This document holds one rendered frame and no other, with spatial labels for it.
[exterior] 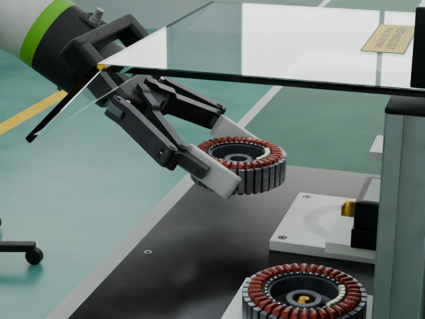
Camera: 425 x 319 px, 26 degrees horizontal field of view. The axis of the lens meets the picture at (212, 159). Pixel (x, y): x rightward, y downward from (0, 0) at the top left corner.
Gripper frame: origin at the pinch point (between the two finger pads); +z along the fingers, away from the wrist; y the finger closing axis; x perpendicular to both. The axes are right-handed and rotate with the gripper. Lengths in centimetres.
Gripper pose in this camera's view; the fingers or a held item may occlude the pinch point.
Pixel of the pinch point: (236, 162)
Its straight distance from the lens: 107.6
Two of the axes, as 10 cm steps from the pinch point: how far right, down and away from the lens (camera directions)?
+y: 3.1, -3.2, 9.0
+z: 8.2, 5.7, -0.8
